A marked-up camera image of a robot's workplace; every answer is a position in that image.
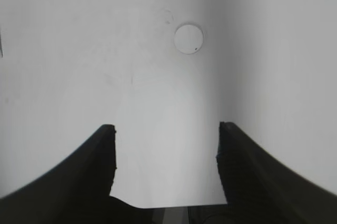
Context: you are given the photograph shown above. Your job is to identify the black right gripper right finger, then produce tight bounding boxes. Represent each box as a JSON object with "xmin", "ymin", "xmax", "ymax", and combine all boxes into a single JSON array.
[{"xmin": 216, "ymin": 122, "xmax": 336, "ymax": 223}]

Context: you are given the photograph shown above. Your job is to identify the white bottle cap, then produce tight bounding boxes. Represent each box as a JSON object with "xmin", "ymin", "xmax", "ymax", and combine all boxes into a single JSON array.
[{"xmin": 174, "ymin": 23, "xmax": 204, "ymax": 55}]

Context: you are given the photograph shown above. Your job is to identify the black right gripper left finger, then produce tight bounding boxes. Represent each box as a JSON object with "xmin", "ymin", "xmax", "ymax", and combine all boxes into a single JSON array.
[{"xmin": 1, "ymin": 125, "xmax": 153, "ymax": 223}]

